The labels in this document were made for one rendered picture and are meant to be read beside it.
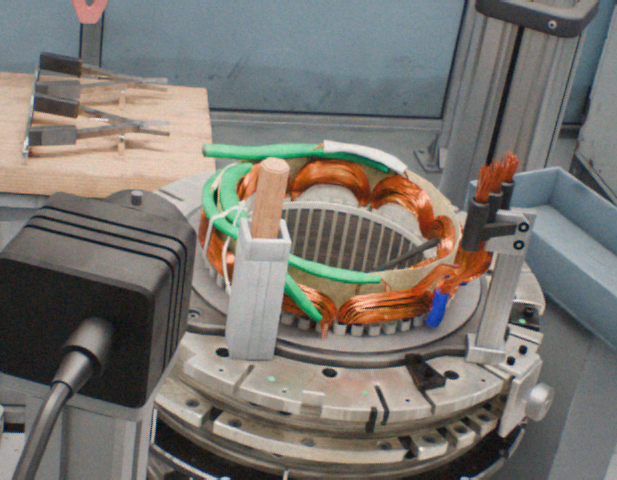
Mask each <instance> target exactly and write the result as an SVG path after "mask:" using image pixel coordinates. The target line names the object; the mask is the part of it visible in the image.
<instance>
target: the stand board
mask: <svg viewBox="0 0 617 480"><path fill-rule="evenodd" d="M33 80H34V74H24V73H11V72H0V192H1V193H17V194H32V195H48V196H52V195H53V194H54V193H57V192H64V193H68V194H72V195H76V196H80V197H84V198H93V199H105V198H106V197H108V196H110V195H111V194H113V193H116V192H119V191H123V190H128V189H138V190H144V191H149V192H154V191H156V190H157V191H159V189H160V188H161V187H164V186H166V185H168V184H170V183H173V182H175V181H178V180H181V179H183V178H186V177H190V176H193V175H197V174H200V173H204V172H209V171H215V172H217V169H216V161H215V158H204V157H203V154H202V148H203V145H204V144H213V136H212V128H211V119H210V111H209V103H208V94H207V89H206V88H196V87H184V86H171V85H159V84H150V85H155V86H160V87H165V88H168V91H167V92H161V91H153V90H146V89H133V88H131V89H126V93H125V106H124V110H119V90H113V91H104V92H95V93H86V94H80V99H76V100H79V105H82V106H86V107H89V108H93V109H96V110H100V111H103V112H107V113H111V114H114V115H118V116H121V117H125V118H129V119H132V120H135V119H137V120H143V121H170V125H169V126H149V127H148V128H150V129H155V130H161V131H166V132H170V133H171V134H170V137H166V136H158V135H151V134H143V133H138V134H137V133H126V134H125V145H124V156H118V135H111V136H104V137H96V138H89V139H81V140H76V145H65V146H44V147H31V148H30V154H29V161H28V166H22V149H23V143H24V136H25V130H26V124H27V118H28V111H29V105H30V99H31V93H32V87H33ZM54 80H79V81H80V84H86V83H95V82H104V81H109V80H97V79H85V78H73V77H61V76H49V75H41V81H54ZM56 125H75V126H76V128H77V129H81V128H89V127H97V126H105V125H111V124H108V123H104V122H100V121H97V120H91V119H88V118H86V117H83V116H79V115H78V117H77V118H76V119H72V118H68V117H63V116H57V115H52V114H47V113H42V112H37V111H36V114H35V121H34V126H56Z"/></svg>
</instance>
